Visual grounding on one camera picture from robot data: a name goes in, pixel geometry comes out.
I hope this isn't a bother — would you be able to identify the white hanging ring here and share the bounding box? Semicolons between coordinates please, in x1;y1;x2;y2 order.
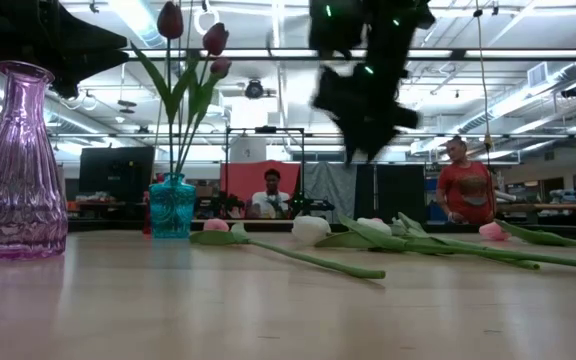
193;7;221;37

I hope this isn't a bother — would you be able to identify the black monitor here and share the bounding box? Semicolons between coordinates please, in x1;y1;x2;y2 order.
78;145;156;202

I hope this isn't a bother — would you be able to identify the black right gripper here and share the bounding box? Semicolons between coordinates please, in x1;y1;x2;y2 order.
310;62;422;164

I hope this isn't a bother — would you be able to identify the red glass vase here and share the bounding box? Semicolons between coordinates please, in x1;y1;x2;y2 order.
142;173;167;236

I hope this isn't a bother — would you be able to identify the person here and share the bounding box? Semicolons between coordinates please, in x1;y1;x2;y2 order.
435;135;497;225
250;168;292;220

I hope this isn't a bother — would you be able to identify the red cloth screen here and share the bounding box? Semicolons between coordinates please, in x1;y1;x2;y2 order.
219;160;302;220

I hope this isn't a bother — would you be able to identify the grey cloth screen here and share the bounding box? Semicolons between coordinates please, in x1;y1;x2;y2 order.
301;162;358;221

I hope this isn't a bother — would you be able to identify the thin hanging cable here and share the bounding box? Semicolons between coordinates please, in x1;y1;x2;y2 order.
175;0;184;174
153;0;175;151

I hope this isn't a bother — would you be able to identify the purple ribbed glass vase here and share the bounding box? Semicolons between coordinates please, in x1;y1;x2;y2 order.
0;60;69;261

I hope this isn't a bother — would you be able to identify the teal glass vase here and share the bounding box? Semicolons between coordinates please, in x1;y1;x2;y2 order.
148;172;198;240

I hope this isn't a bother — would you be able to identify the black stand frame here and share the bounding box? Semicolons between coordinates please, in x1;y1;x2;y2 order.
224;126;307;221

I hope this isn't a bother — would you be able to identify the black aluminium table frame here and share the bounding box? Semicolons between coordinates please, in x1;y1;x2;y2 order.
66;219;576;244

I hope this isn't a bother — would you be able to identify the black overhead light bar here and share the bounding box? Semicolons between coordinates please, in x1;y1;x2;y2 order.
122;47;576;62

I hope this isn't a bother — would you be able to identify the dark red artificial tulip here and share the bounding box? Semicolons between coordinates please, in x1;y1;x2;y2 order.
175;22;230;175
177;57;233;175
130;0;185;175

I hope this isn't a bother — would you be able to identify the round black ceiling camera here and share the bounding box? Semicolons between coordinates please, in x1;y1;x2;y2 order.
244;78;265;100

